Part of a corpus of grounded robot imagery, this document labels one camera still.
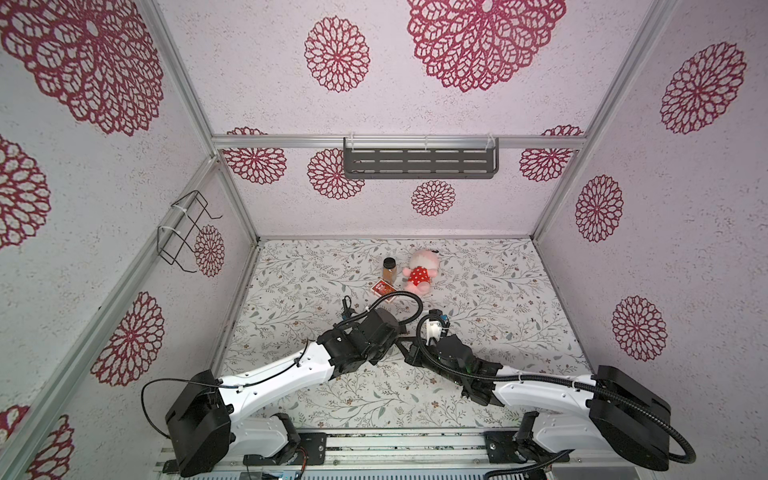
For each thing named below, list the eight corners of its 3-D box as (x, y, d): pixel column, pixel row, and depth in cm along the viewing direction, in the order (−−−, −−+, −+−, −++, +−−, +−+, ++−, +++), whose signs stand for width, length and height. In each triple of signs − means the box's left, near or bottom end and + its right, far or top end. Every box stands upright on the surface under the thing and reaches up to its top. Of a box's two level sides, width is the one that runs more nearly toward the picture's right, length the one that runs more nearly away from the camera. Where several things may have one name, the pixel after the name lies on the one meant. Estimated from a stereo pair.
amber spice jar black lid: (382, 284, 108) (382, 267, 101) (382, 274, 111) (382, 256, 104) (395, 284, 108) (396, 267, 101) (395, 274, 111) (396, 256, 104)
